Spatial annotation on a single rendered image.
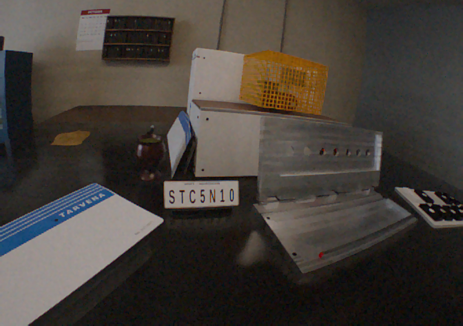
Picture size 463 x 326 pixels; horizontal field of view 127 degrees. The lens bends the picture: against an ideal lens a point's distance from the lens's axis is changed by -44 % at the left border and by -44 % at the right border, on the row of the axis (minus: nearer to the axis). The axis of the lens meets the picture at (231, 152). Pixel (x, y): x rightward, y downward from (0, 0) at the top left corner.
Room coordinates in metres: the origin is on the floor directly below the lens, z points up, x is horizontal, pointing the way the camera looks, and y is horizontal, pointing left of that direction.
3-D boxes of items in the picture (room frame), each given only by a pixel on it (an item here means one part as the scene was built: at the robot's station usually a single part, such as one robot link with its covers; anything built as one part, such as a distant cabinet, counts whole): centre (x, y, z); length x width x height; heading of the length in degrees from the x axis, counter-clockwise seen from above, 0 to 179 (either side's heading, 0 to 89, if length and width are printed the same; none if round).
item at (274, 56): (0.73, -0.14, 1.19); 0.23 x 0.20 x 0.17; 109
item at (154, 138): (0.49, 0.21, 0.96); 0.09 x 0.09 x 0.11
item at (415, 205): (0.44, -0.84, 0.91); 0.40 x 0.27 x 0.01; 85
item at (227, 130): (0.82, -0.20, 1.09); 0.75 x 0.40 x 0.38; 109
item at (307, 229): (0.37, -0.30, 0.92); 0.44 x 0.21 x 0.04; 109
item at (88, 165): (0.90, -0.02, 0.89); 2.34 x 0.84 x 0.03; 111
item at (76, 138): (0.69, 0.72, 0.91); 0.22 x 0.18 x 0.02; 30
